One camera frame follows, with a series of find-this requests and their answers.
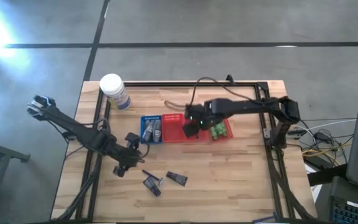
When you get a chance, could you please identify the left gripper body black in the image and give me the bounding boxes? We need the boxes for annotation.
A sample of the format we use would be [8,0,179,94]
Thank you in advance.
[113,145,145,169]

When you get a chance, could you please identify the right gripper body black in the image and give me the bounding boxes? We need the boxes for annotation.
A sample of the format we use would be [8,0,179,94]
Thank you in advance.
[184,99,221,131]

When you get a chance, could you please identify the red plastic basket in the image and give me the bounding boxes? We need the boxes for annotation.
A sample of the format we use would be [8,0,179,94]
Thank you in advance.
[183,118,212,143]
[161,113,186,144]

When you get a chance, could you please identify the green connector blocks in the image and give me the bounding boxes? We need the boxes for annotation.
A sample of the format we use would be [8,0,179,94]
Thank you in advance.
[209,118,234,142]

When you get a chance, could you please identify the dark toiletry sachet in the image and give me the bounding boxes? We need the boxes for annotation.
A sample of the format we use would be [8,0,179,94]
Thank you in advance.
[165,170,189,187]
[142,176,162,197]

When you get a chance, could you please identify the blue plastic basket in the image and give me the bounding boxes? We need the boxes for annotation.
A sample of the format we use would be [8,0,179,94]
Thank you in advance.
[140,114,163,145]

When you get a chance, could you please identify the white wipes canister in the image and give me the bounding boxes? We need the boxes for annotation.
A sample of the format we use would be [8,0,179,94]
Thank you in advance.
[99,73,132,111]

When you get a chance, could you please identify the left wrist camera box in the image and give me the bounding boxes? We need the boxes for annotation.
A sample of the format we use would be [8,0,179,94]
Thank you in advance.
[125,132,141,149]

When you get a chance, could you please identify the blue handled razor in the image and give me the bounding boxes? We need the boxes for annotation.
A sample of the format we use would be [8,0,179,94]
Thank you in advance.
[141,169,165,187]

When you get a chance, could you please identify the black aluminium table frame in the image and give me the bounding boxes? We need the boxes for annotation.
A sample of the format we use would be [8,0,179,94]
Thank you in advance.
[72,81,318,221]

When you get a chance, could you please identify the yellow cable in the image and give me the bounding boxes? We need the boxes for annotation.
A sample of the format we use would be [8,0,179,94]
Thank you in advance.
[301,142,354,158]

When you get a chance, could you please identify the white cable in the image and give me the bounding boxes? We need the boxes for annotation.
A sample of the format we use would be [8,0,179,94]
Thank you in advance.
[290,120,357,131]

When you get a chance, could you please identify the black strap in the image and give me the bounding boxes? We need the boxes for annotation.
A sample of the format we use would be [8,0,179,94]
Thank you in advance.
[307,164,348,187]

